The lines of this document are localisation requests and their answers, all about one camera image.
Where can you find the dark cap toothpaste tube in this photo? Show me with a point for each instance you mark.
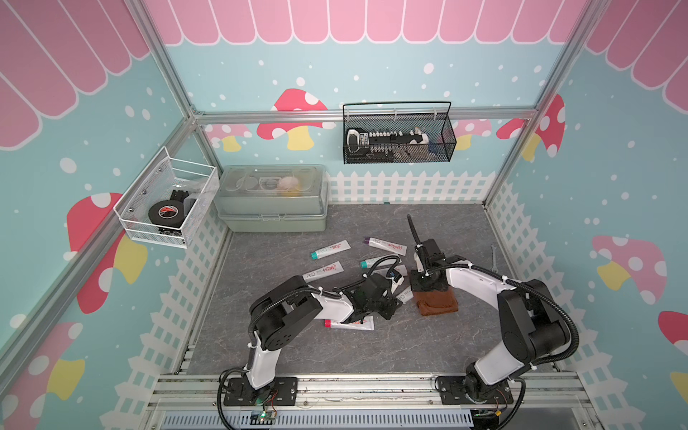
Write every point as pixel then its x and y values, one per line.
pixel 405 296
pixel 324 272

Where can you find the brown microfiber cloth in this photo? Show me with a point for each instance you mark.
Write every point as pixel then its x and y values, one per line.
pixel 436 302

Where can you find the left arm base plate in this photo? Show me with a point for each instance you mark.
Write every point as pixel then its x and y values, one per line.
pixel 281 392

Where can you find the green plastic storage box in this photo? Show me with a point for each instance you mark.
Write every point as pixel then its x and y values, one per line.
pixel 274 199

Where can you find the teal cap toothpaste tube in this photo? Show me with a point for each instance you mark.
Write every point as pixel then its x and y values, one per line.
pixel 331 250
pixel 376 260

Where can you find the black power strip in basket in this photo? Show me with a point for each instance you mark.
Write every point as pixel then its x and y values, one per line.
pixel 384 144

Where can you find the red cap toothpaste tube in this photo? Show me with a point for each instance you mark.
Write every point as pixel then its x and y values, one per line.
pixel 365 324

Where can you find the black wire mesh basket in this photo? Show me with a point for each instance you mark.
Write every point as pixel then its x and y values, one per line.
pixel 430 117

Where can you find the silver wrench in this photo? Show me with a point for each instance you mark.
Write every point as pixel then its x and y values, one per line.
pixel 494 267

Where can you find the white wire basket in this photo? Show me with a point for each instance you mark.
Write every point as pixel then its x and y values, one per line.
pixel 167 178

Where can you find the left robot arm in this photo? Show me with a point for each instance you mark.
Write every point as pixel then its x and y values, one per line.
pixel 278 317

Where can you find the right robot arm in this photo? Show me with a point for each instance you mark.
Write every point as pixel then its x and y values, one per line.
pixel 535 330

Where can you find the black tape roll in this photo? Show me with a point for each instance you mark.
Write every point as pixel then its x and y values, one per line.
pixel 168 214

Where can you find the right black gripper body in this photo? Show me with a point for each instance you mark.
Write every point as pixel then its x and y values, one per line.
pixel 419 281

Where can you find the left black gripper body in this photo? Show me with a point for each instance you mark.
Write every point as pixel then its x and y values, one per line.
pixel 382 307

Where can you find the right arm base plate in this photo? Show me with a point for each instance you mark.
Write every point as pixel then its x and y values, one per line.
pixel 470 390

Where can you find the purple cap toothpaste tube top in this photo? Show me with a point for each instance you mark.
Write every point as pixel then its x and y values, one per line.
pixel 386 245

